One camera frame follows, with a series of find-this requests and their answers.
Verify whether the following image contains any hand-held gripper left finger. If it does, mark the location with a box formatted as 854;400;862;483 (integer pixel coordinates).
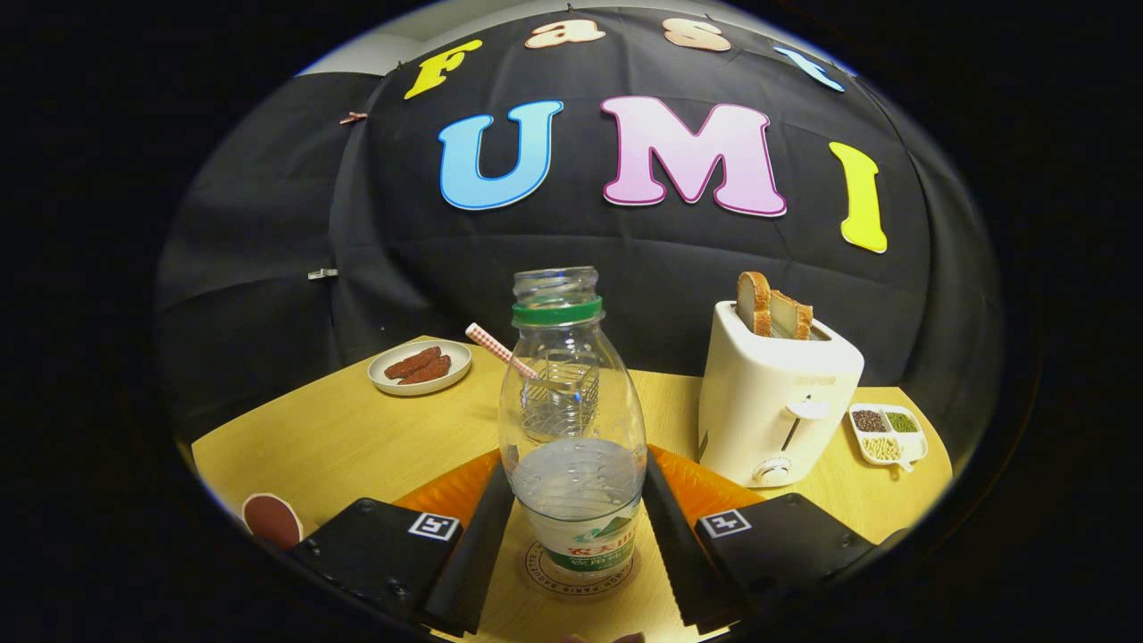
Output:
286;460;519;637

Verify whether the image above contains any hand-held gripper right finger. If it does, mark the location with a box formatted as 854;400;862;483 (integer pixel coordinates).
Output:
641;449;880;635

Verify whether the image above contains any round cork coaster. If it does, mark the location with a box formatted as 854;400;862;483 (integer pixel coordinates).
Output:
522;536;637;597

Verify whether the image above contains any clear plastic bottle green ring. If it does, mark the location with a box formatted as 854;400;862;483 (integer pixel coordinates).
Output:
497;266;647;581

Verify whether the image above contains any beige cup with wooden handle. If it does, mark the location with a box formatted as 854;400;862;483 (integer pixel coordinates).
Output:
241;493;305;550

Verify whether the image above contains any wooden table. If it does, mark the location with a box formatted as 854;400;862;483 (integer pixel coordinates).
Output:
190;335;955;643

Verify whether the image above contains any white toaster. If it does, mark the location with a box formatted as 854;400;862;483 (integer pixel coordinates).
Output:
698;301;865;489

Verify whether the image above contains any red-brown food piece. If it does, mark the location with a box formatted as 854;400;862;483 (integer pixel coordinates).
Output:
399;355;453;386
384;347;442;380

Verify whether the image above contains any small white plate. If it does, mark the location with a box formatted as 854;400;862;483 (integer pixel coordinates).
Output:
368;339;472;397

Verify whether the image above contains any red white striped straw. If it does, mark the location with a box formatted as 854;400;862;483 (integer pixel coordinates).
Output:
465;322;541;380

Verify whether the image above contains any white divided dish with beans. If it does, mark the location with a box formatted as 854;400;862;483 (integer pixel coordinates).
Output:
847;404;930;472

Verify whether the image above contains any toast bread slice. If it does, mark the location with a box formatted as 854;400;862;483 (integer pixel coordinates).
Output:
737;271;772;337
770;290;814;341

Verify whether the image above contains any black backdrop cloth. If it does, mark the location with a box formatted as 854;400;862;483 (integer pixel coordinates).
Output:
152;4;1005;447

